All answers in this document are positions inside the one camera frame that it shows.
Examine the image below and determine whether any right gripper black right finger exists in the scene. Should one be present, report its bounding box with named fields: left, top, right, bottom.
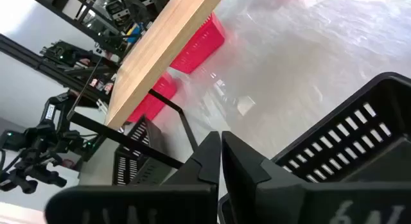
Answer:
left=221, top=130, right=411, bottom=224

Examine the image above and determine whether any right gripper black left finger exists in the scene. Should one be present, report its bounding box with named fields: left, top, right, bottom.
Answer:
left=44, top=130, right=222, bottom=224

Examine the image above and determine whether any black slotted plastic basket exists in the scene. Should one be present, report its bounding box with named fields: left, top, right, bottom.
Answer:
left=112, top=116, right=165, bottom=186
left=271, top=71, right=411, bottom=186

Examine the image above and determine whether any red slotted plastic basket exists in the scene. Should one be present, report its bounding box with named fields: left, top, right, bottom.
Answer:
left=169, top=12, right=227, bottom=74
left=127, top=72, right=179, bottom=124

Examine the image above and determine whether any background black equipment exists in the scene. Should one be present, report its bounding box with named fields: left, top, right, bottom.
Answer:
left=40, top=40, right=97, bottom=70

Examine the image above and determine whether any background robot workstation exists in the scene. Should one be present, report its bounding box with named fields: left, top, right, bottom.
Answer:
left=25, top=0, right=176, bottom=58

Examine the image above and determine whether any black aluminium rig frame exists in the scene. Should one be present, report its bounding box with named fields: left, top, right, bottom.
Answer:
left=0, top=33, right=112, bottom=105

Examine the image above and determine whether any wooden shelf with black frame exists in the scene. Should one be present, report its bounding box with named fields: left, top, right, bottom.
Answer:
left=66, top=0, right=227, bottom=169

